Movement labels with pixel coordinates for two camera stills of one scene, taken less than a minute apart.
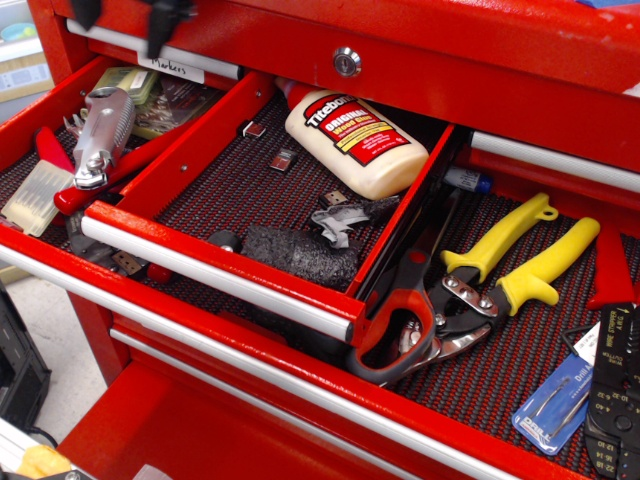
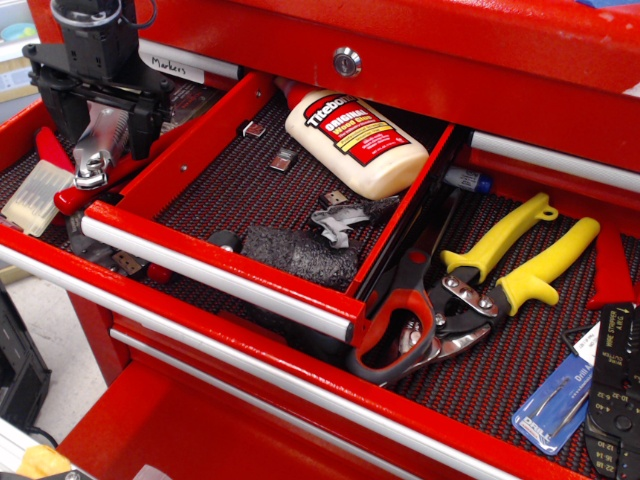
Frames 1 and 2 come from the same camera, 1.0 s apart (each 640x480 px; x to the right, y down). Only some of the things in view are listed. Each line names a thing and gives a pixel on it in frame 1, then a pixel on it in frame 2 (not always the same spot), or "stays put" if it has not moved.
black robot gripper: (165, 15) → (94, 50)
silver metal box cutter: (105, 132) stays put
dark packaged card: (174, 99) stays put
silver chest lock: (347, 62) stays put
